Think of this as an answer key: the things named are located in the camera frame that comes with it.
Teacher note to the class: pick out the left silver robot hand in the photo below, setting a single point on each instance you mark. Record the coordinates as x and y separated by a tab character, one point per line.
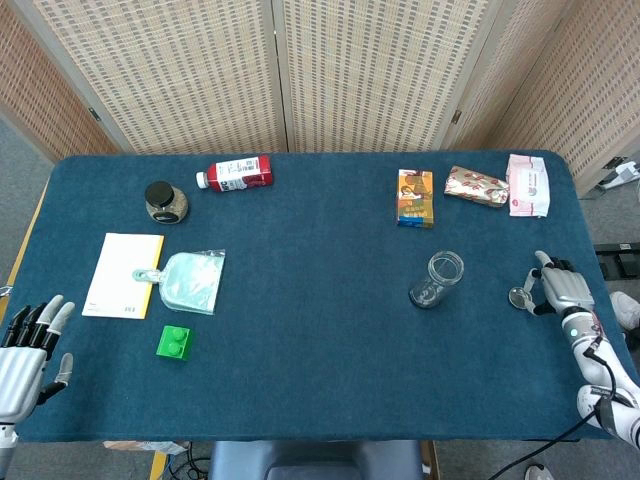
20	375

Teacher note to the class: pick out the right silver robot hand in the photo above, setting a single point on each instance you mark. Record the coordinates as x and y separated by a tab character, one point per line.
567	290

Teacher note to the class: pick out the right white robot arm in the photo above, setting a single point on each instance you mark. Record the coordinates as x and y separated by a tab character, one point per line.
595	370

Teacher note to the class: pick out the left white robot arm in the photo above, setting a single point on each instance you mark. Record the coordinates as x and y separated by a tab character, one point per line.
5	442

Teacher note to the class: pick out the clear glass jar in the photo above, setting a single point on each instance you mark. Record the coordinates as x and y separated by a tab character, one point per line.
425	297

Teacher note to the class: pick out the black equipment on floor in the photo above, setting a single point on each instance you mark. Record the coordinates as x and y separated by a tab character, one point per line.
620	262

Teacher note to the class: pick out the white shoe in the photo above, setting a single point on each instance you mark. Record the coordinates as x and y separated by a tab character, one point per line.
626	307
539	473

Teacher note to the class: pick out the pink wet wipes pack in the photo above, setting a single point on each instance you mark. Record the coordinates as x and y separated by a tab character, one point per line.
529	186

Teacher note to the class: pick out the white device on floor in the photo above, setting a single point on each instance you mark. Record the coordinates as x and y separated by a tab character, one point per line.
622	172

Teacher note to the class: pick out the gold and red snack packet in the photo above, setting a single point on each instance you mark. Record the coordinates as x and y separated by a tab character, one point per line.
475	186

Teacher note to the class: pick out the cardboard box under table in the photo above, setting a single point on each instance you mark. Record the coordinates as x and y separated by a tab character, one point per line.
140	446

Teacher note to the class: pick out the white notebook with yellow spine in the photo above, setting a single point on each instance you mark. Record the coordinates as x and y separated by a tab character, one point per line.
117	270

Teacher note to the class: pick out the green toy brick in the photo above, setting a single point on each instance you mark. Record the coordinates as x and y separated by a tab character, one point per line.
174	344

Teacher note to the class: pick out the orange and blue carton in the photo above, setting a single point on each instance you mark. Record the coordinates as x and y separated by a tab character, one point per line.
415	200

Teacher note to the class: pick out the mint green bagged dustpan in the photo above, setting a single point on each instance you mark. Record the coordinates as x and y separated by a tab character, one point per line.
192	282

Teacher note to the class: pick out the glass jar with black lid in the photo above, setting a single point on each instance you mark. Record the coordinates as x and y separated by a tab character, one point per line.
167	205

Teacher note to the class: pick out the blue table cloth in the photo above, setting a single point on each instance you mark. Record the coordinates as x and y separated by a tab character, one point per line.
310	300

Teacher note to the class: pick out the red juice bottle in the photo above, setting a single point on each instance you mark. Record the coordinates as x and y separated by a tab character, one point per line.
240	172

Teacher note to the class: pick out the woven folding screen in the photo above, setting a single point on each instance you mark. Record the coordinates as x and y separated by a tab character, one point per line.
200	75

